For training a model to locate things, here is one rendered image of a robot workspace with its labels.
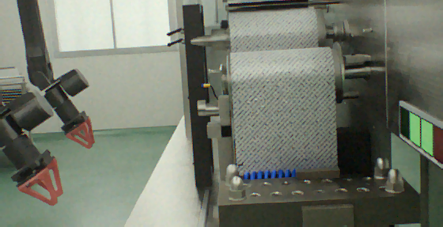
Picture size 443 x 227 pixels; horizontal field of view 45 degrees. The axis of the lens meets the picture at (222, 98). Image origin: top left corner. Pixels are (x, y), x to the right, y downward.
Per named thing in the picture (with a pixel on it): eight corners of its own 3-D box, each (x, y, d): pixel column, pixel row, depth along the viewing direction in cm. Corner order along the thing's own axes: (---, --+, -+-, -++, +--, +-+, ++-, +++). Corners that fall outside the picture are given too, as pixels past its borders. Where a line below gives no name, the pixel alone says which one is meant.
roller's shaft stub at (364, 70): (337, 81, 131) (336, 62, 131) (366, 79, 131) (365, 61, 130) (340, 83, 127) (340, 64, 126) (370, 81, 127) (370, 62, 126)
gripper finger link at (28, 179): (73, 187, 116) (47, 153, 114) (66, 198, 109) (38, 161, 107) (47, 205, 116) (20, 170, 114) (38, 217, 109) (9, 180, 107)
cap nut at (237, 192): (229, 195, 113) (227, 175, 112) (246, 194, 113) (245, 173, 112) (229, 201, 109) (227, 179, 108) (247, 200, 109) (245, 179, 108)
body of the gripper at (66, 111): (87, 115, 167) (73, 95, 166) (82, 121, 157) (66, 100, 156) (70, 126, 167) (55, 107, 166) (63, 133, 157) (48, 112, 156)
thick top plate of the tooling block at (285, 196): (221, 206, 124) (220, 180, 123) (397, 196, 123) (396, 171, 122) (219, 233, 108) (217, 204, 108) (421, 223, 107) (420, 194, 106)
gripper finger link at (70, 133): (102, 138, 165) (84, 113, 164) (99, 143, 158) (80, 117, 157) (83, 150, 165) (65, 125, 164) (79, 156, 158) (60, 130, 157)
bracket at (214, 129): (212, 211, 141) (204, 96, 137) (236, 209, 141) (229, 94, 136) (211, 218, 136) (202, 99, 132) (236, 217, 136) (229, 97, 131)
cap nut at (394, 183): (383, 187, 112) (383, 166, 111) (401, 187, 111) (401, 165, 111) (388, 193, 108) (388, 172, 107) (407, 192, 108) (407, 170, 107)
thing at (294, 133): (237, 178, 128) (232, 101, 125) (337, 173, 127) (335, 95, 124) (237, 179, 127) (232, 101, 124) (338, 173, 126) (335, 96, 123)
